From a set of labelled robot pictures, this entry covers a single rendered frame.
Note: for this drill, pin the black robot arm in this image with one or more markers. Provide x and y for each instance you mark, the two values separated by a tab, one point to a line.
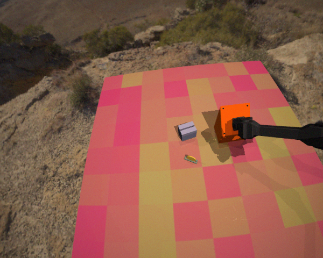
310	134

